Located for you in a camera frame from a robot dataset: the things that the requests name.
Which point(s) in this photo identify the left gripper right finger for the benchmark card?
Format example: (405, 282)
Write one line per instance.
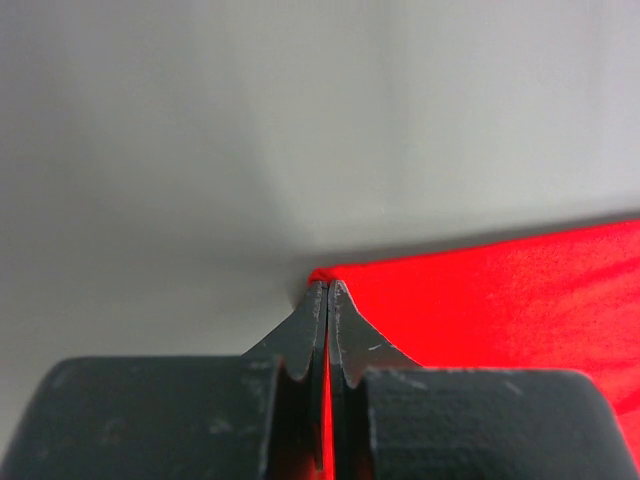
(393, 419)

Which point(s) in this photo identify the red t shirt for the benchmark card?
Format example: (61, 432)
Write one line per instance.
(566, 300)

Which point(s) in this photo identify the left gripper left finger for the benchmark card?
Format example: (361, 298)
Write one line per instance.
(257, 415)

